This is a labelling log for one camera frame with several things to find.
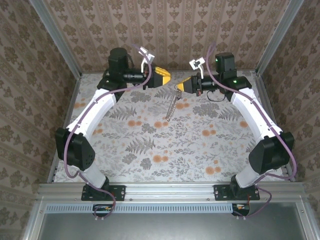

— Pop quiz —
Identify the thin black cable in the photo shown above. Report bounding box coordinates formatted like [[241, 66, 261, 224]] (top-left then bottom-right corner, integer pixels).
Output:
[[206, 89, 227, 103]]

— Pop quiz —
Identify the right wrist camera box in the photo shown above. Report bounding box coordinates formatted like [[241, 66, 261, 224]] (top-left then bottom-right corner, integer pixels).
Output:
[[189, 57, 207, 71]]

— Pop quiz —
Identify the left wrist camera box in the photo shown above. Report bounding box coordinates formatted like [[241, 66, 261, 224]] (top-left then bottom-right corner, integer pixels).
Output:
[[139, 46, 155, 61]]

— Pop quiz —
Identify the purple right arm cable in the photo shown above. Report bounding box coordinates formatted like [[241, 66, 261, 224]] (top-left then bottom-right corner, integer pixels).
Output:
[[206, 42, 298, 220]]

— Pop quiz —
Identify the black connector box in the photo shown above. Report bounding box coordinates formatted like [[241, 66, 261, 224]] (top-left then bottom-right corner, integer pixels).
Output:
[[92, 203, 114, 218], [231, 202, 251, 217]]

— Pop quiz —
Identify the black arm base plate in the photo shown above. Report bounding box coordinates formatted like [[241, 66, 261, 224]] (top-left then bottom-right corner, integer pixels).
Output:
[[213, 184, 261, 201], [81, 184, 126, 201]]

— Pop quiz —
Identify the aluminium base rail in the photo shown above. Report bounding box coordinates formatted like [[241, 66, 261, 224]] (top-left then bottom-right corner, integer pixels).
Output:
[[37, 182, 305, 203]]

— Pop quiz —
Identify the grey slotted cable tray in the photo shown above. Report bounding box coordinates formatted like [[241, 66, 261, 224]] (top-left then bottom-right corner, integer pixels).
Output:
[[45, 202, 252, 214]]

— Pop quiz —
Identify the aluminium table side rail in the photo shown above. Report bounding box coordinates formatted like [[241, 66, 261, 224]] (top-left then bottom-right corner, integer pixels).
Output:
[[253, 71, 297, 182], [47, 73, 82, 183]]

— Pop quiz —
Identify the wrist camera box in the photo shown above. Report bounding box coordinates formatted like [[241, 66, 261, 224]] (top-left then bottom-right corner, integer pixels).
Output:
[[189, 57, 207, 71], [139, 46, 155, 61]]

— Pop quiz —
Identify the grey metal sheet panel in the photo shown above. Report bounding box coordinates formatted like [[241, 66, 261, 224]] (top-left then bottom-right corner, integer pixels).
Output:
[[37, 202, 310, 240]]

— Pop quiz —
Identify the aluminium frame corner post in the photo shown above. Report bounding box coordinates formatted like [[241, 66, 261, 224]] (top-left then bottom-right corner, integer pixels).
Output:
[[28, 0, 82, 77], [254, 0, 306, 76]]

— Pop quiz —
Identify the floral patterned tablecloth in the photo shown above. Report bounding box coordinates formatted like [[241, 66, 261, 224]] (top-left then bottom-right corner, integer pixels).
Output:
[[53, 71, 288, 183]]

